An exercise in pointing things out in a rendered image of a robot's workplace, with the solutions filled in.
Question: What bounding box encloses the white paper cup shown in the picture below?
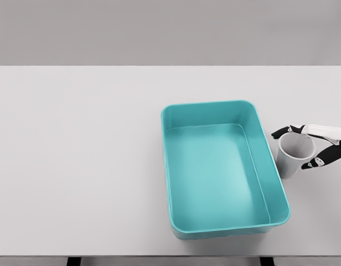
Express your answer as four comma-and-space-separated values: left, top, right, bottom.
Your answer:
276, 132, 317, 180

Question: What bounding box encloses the teal plastic basket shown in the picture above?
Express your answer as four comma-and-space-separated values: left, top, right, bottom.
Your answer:
161, 99, 291, 241

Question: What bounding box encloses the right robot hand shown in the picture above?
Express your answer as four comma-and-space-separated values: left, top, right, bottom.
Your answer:
271, 123, 341, 171

